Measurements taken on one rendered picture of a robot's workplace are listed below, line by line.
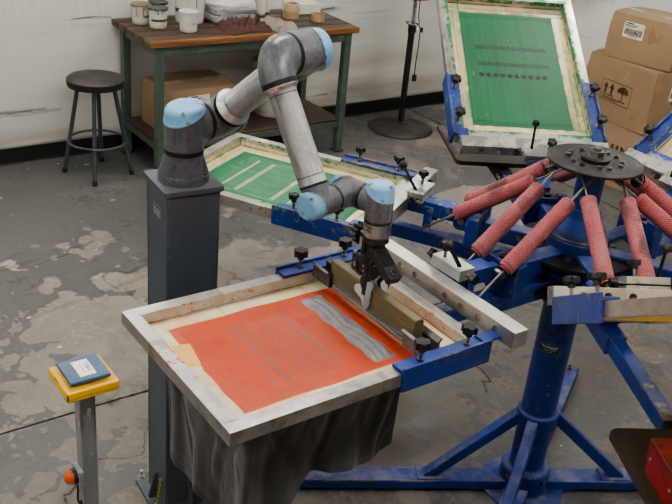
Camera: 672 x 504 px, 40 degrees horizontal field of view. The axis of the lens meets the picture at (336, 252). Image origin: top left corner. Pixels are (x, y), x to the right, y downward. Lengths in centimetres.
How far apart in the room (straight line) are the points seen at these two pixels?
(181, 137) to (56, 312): 195
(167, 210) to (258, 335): 49
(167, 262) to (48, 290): 192
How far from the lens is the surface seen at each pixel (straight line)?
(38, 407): 384
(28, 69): 598
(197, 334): 245
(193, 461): 256
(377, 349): 242
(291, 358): 237
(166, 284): 280
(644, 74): 634
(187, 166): 268
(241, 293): 260
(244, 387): 225
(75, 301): 452
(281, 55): 236
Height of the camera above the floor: 226
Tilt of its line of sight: 27 degrees down
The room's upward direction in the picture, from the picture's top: 6 degrees clockwise
